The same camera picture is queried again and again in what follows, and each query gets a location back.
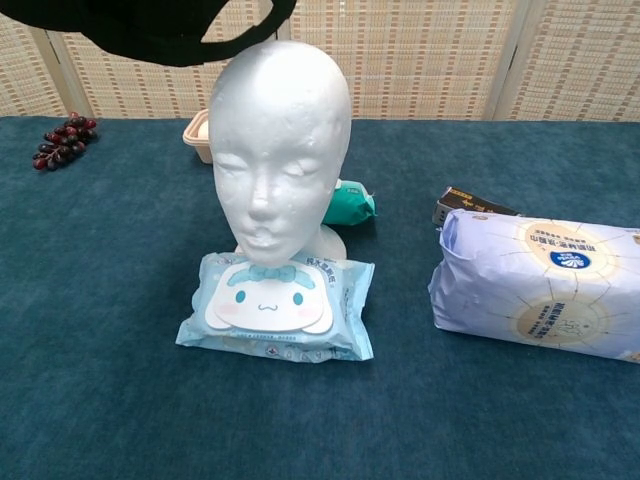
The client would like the lavender white tissue pack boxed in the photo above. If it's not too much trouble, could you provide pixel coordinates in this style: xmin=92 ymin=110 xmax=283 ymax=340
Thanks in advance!
xmin=428 ymin=208 xmax=640 ymax=364

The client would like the dark red grape bunch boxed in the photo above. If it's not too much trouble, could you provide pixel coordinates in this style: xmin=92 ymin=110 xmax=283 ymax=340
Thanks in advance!
xmin=32 ymin=112 xmax=100 ymax=173

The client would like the beige plastic tray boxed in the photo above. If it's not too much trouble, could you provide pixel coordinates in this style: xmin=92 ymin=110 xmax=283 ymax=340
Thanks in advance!
xmin=182 ymin=110 xmax=214 ymax=166

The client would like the blue felt table cover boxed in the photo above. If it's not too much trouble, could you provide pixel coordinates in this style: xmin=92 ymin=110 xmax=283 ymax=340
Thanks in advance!
xmin=0 ymin=115 xmax=640 ymax=480

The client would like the white foam mannequin head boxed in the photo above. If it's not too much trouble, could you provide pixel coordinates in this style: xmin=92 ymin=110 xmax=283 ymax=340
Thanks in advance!
xmin=208 ymin=40 xmax=351 ymax=266

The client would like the green wet wipes pack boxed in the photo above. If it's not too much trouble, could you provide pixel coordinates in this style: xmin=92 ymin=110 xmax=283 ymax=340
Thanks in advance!
xmin=322 ymin=178 xmax=380 ymax=227

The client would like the black box with gold print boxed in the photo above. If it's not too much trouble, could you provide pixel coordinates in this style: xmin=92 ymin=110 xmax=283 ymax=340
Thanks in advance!
xmin=432 ymin=185 xmax=524 ymax=227

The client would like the light blue cartoon wipes pack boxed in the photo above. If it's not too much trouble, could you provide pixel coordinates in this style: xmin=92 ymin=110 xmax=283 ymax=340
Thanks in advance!
xmin=174 ymin=249 xmax=376 ymax=362

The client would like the bamboo folding screen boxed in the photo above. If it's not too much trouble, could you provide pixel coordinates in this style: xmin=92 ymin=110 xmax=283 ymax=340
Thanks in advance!
xmin=0 ymin=0 xmax=640 ymax=121

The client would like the black baseball cap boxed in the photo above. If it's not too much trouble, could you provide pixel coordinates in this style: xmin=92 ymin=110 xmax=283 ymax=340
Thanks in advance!
xmin=0 ymin=0 xmax=297 ymax=69

